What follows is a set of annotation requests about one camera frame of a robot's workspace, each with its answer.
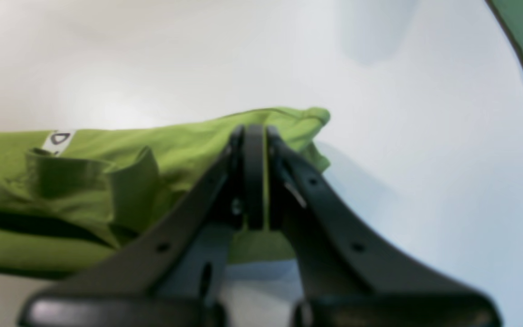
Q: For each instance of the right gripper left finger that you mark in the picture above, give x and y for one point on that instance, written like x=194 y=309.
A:
x=171 y=276

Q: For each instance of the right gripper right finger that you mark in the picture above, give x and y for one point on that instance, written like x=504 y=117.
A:
x=351 y=276

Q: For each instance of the green T-shirt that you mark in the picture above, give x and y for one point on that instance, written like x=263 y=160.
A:
x=70 y=198

